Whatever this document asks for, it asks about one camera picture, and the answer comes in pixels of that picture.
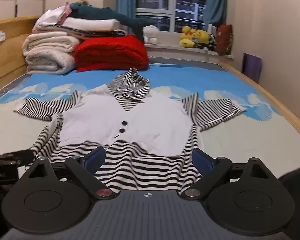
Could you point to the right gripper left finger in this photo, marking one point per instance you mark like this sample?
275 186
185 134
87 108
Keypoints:
83 170

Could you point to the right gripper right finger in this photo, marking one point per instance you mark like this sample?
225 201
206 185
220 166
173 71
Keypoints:
213 172

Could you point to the striped white hooded top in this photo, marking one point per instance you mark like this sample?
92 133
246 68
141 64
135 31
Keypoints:
148 137

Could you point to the blue white patterned bedspread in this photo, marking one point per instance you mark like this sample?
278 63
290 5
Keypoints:
259 132

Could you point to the purple box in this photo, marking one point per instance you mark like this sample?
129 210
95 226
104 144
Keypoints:
252 66

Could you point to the red folded blanket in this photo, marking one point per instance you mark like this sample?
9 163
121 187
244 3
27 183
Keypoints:
111 53

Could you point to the cream folded blanket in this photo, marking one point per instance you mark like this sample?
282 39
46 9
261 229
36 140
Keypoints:
50 53

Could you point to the dark red bag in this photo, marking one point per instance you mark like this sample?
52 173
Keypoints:
224 39

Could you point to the yellow plush toy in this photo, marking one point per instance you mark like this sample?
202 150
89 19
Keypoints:
194 38

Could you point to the white plush toy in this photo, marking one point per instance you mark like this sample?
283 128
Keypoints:
150 34

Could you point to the white folded bedding stack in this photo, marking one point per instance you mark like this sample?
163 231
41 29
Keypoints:
59 20

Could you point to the dark teal shark plush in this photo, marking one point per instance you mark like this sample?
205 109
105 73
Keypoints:
88 12

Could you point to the window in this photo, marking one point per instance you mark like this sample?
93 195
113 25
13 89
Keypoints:
172 15

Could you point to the blue right curtain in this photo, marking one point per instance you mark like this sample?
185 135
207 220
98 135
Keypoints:
215 12

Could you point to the wooden bed frame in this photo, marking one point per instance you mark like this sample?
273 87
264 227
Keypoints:
12 65

